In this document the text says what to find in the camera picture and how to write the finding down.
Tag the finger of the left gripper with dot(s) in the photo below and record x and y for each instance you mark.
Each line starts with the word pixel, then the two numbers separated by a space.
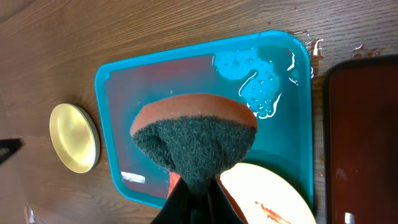
pixel 9 147

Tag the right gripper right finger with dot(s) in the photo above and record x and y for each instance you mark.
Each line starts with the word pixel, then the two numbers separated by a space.
pixel 218 209

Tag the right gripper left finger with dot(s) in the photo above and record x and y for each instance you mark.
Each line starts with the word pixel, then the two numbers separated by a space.
pixel 178 207

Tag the yellow-green plate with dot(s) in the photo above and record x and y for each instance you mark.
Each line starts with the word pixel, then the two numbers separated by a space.
pixel 74 137
pixel 265 197

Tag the orange sponge with dark scourer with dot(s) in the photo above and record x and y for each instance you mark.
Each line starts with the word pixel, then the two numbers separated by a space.
pixel 197 137

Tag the teal plastic tray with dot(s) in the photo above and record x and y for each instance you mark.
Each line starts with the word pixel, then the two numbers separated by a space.
pixel 269 72

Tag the black red lacquer tray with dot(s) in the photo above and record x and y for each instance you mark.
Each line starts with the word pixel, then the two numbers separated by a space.
pixel 360 141

